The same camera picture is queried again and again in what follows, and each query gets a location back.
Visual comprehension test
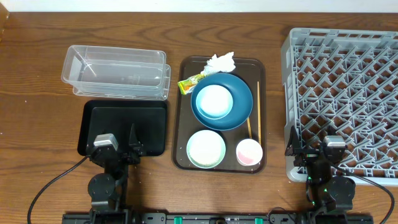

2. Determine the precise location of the wooden chopstick long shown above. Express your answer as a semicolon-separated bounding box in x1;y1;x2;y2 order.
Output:
257;81;262;146

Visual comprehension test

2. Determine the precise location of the pink white cup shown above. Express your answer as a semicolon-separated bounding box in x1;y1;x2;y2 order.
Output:
236;139;264;166

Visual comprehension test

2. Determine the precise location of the dark blue plate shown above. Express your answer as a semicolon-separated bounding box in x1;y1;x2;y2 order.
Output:
190;73;254;131

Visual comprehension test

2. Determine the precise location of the green yellow snack wrapper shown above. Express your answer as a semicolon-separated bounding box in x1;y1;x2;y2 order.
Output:
177;74;206;95

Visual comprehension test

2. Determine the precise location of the light blue bowl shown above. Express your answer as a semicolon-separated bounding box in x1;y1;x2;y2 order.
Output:
195;85;233;119

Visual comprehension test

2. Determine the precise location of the white napkin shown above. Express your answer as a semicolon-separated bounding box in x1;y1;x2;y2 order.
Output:
200;52;236;76

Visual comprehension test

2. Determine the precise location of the wooden chopstick short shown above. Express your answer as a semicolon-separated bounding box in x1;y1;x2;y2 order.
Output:
246;118;252;139

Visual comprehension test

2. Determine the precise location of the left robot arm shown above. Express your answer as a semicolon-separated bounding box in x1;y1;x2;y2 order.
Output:
86;125;143;223

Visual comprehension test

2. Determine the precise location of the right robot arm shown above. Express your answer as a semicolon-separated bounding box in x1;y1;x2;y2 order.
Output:
285;126;356;223

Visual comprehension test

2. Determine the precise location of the grey dishwasher rack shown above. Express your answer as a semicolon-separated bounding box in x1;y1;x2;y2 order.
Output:
281;28;397;186

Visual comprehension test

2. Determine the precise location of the black plastic tray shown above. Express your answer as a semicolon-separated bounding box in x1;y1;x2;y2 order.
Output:
77;100;167;156

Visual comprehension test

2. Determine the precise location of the clear plastic bin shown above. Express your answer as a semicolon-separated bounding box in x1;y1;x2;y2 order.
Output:
61;45;171;100

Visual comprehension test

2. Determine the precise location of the mint green bowl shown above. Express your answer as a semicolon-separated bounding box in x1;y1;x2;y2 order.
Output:
186;130;226;169

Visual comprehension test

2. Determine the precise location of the brown serving tray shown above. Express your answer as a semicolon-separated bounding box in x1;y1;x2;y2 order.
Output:
172;58;267;174

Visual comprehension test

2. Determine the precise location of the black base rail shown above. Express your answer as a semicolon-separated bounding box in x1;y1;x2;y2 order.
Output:
62;212;374;224

